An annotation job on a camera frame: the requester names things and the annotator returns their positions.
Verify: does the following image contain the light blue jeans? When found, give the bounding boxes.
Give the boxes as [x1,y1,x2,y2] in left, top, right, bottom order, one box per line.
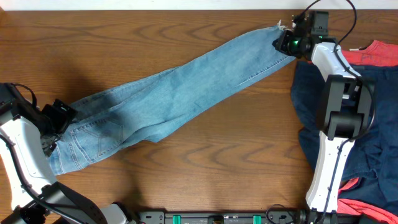
[49,24,292,175]

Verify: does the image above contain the dark navy shorts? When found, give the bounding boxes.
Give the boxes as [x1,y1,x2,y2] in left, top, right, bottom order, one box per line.
[290,60,398,215]

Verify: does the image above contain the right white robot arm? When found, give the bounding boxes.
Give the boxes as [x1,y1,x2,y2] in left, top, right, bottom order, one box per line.
[274,9,376,223]

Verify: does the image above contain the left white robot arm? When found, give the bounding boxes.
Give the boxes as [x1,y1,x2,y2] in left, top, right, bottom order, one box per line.
[1,83,134,224]

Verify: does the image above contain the red t-shirt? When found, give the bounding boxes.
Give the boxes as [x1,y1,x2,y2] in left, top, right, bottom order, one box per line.
[307,39,398,224]

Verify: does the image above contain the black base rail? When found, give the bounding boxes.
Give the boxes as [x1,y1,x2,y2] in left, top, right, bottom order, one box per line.
[136,204,308,224]

